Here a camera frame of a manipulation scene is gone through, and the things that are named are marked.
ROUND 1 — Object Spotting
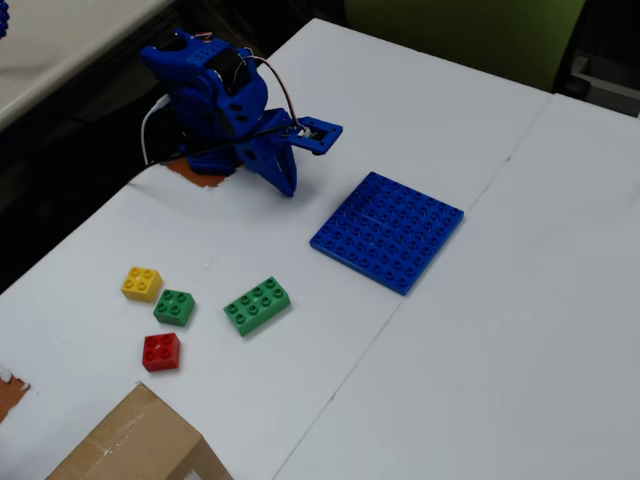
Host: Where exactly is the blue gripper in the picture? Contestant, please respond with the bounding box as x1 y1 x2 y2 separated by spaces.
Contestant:
233 107 302 198

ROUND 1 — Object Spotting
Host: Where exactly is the white foam board sheet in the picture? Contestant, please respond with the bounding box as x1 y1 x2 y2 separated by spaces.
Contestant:
273 92 640 480
0 17 554 480

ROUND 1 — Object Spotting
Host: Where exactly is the blue 8x8 toy baseplate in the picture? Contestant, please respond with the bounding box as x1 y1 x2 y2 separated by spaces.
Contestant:
308 171 465 297

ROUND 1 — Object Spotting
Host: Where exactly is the yellow 2x2 toy block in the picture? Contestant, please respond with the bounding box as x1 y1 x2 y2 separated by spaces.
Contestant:
120 266 164 304

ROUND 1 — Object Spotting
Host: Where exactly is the white power cable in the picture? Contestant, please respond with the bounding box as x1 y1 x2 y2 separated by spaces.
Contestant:
140 93 174 167

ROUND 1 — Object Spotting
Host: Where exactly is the red white servo wire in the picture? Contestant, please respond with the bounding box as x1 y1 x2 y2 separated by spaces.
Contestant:
233 53 303 129

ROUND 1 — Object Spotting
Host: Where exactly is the black camera cable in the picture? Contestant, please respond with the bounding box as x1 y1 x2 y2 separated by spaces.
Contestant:
147 124 301 168

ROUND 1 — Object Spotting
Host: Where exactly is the grey box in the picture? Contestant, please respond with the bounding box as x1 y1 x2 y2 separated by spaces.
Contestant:
554 48 640 119

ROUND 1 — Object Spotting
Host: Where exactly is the green chair back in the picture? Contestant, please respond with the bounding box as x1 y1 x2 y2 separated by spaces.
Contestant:
343 0 587 94

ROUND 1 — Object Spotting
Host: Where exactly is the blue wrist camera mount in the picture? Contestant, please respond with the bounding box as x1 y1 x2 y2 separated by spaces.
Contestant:
293 116 345 157

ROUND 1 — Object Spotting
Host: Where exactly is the white side desk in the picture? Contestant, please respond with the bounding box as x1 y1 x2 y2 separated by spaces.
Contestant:
0 0 177 132

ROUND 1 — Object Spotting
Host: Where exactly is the green 2x2 toy block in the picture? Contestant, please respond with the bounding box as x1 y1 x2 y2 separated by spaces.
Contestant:
152 288 197 328

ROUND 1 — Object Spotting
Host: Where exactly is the brown cardboard box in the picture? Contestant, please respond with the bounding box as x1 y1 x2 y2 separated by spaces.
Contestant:
45 382 234 480

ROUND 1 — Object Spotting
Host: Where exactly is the green 2x4 toy block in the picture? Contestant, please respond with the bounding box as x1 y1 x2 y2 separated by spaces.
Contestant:
222 276 292 338

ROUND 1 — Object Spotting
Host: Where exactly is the red 2x2 toy block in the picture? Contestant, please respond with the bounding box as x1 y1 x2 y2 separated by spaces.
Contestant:
142 332 183 373

